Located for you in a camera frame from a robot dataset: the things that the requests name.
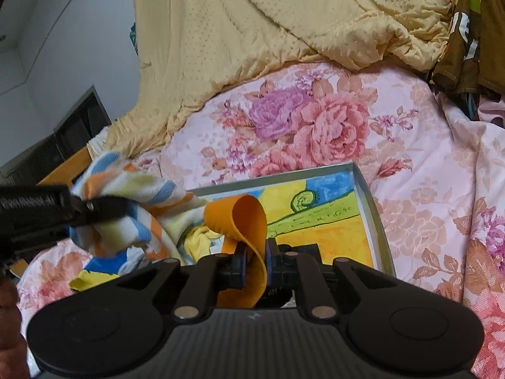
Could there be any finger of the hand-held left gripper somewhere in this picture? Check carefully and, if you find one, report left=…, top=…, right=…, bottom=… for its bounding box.
left=84, top=195, right=137, bottom=226

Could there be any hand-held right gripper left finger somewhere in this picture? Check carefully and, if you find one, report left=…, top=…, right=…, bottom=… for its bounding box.
left=118, top=245, right=248, bottom=318

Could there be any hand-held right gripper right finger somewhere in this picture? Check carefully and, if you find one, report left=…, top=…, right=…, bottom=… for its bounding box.
left=265, top=239, right=399, bottom=320

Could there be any blue orange striped towel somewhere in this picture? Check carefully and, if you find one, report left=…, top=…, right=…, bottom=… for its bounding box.
left=67, top=151, right=216, bottom=263

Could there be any orange cloth strip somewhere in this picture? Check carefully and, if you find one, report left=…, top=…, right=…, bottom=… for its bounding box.
left=203, top=195, right=268, bottom=309

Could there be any grey tray with painted bottom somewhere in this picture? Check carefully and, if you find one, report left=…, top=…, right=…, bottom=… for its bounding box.
left=175, top=162, right=396, bottom=281

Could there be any person's left hand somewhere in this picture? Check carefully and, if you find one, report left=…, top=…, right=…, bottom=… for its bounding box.
left=0, top=278, right=30, bottom=379

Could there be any blue and yellow cloth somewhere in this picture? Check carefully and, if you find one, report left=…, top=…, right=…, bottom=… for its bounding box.
left=69, top=245, right=152, bottom=291

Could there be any white pillow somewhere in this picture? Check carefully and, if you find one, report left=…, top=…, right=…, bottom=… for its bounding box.
left=86, top=126, right=115, bottom=159

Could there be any dark cabinet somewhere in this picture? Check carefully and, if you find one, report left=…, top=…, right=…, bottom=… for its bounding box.
left=0, top=86, right=113, bottom=190

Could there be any pink floral quilt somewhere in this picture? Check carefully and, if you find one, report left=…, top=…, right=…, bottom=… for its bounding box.
left=16, top=61, right=505, bottom=379

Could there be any yellow dotted blanket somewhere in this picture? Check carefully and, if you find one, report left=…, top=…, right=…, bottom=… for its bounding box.
left=104, top=0, right=460, bottom=156

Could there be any pale pink cloth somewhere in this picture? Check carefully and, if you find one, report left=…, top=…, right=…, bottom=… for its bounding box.
left=475, top=97, right=505, bottom=125

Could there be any brown multicoloured garment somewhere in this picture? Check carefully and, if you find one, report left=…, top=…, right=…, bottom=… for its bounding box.
left=430, top=0, right=505, bottom=121

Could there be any wooden bed frame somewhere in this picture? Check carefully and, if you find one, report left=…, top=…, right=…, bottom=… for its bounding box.
left=35, top=144, right=93, bottom=187

